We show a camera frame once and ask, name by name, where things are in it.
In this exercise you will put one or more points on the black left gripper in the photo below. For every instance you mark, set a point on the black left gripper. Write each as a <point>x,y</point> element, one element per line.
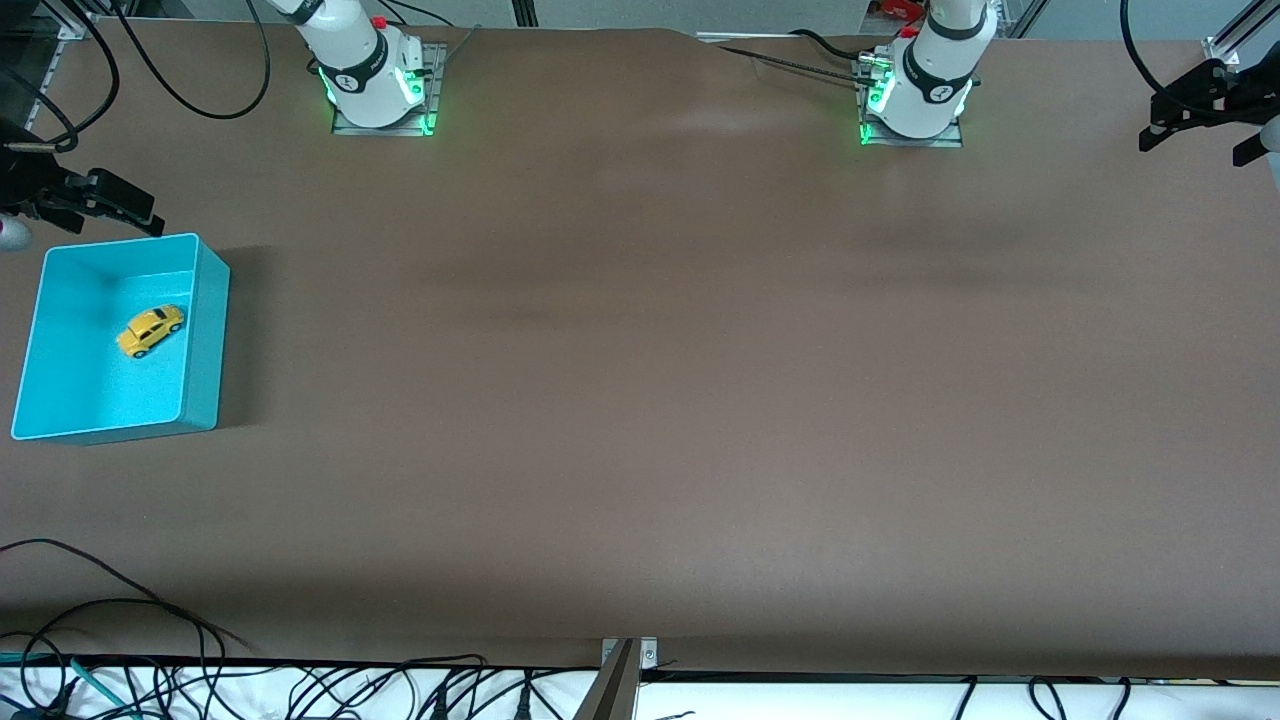
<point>1243,92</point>

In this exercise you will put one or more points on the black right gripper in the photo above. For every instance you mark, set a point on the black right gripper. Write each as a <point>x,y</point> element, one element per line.
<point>27,179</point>

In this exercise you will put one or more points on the yellow beetle toy car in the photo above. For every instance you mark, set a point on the yellow beetle toy car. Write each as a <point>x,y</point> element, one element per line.
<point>150,330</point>

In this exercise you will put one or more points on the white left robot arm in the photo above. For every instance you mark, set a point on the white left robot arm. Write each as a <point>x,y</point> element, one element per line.
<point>930,80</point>

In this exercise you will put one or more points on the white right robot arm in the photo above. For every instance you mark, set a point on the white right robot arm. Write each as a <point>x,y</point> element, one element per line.
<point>360,70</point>

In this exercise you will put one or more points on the turquoise plastic bin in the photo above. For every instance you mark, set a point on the turquoise plastic bin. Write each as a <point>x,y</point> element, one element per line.
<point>90,390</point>

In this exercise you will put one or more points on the red object behind table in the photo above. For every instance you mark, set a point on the red object behind table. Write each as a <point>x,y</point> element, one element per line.
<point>895,8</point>

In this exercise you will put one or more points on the brown table cover sheet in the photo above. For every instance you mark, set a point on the brown table cover sheet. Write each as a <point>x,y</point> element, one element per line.
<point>640,400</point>

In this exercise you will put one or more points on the aluminium frame profile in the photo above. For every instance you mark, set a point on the aluminium frame profile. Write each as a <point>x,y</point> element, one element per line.
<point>70,25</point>
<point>1235,35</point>

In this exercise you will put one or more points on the black frame post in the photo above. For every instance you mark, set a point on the black frame post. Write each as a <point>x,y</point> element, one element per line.
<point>525,10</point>

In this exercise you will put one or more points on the grey metal stand post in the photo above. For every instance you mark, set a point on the grey metal stand post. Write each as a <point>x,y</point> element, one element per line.
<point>612,690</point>

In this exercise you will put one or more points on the metal table edge bracket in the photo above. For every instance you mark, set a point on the metal table edge bracket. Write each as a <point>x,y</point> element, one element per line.
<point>648,652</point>

